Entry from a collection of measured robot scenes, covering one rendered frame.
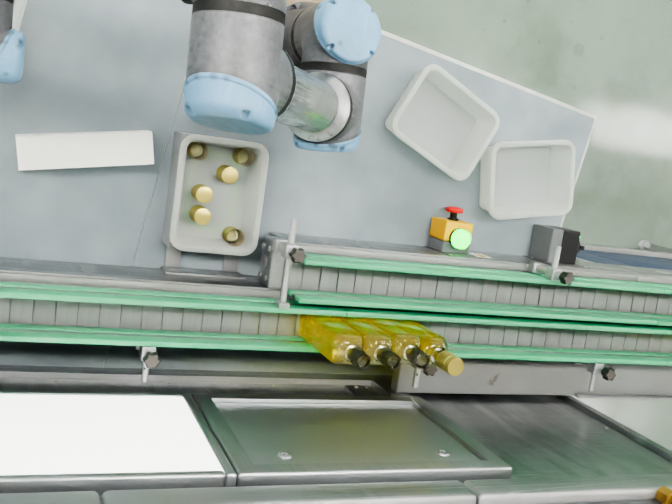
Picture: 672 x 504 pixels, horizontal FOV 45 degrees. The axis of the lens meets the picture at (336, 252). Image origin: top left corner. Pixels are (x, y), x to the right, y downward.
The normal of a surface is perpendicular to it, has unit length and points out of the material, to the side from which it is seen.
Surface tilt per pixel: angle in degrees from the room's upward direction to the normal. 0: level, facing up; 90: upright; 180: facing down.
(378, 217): 0
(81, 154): 0
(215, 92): 35
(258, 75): 17
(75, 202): 0
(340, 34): 12
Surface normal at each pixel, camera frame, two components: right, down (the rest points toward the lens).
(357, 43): 0.41, -0.01
